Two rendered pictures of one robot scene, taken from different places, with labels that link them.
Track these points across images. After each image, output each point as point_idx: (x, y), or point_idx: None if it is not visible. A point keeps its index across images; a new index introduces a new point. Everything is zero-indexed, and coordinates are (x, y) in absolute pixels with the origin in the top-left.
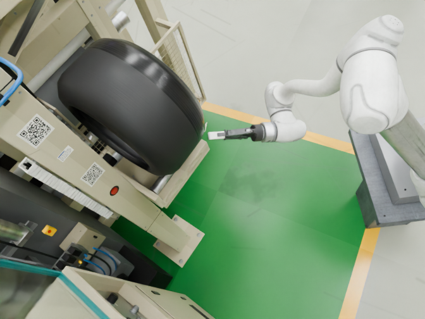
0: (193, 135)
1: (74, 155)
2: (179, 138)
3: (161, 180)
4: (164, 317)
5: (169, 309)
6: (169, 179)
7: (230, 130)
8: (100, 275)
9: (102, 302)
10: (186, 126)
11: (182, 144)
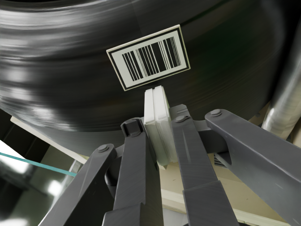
0: (53, 132)
1: None
2: (46, 136)
3: (264, 125)
4: None
5: None
6: (281, 129)
7: (88, 162)
8: (176, 207)
9: None
10: (20, 120)
11: (65, 144)
